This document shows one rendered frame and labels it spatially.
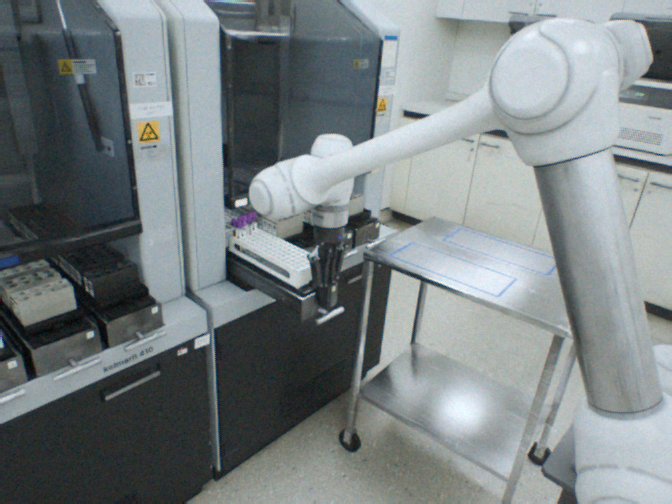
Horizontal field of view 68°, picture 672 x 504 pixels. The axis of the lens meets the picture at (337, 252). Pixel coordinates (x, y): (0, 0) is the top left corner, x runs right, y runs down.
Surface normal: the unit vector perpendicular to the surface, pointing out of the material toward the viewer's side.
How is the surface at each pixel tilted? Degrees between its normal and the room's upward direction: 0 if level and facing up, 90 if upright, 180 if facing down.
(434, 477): 0
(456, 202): 90
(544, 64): 88
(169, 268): 90
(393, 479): 0
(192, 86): 90
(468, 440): 0
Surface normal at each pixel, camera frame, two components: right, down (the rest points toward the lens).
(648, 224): -0.67, 0.28
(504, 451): 0.07, -0.90
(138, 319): 0.73, 0.34
